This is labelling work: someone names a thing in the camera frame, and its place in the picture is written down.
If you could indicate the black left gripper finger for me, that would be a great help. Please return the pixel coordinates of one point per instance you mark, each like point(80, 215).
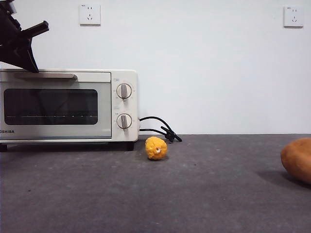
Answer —
point(19, 54)

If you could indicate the brown potato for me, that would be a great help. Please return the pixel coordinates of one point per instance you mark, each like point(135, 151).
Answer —
point(298, 157)

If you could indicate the cream toaster oven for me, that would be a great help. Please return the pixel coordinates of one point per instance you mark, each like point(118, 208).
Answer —
point(126, 72)

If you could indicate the beige oven knob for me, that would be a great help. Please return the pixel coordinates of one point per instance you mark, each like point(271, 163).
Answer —
point(124, 121)
point(124, 91)

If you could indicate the yellow corn cob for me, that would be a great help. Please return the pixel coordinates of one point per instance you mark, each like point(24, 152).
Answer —
point(153, 146)

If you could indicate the white wall socket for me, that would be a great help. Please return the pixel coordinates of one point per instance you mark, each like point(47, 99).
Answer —
point(293, 17)
point(90, 15)

